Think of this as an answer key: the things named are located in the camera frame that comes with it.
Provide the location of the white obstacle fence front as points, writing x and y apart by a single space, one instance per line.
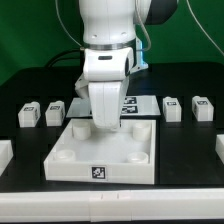
98 206

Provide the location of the white obstacle fence right piece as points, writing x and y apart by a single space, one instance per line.
220 146

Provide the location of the white marker sheet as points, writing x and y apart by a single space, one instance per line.
145 105

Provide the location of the white obstacle fence piece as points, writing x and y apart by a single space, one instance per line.
220 146
6 154

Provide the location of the white obstacle fence left piece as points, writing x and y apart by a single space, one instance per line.
6 154

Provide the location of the white square table top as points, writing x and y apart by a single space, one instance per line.
85 153

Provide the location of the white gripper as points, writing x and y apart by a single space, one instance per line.
104 81

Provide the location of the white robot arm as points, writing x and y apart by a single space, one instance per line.
110 24

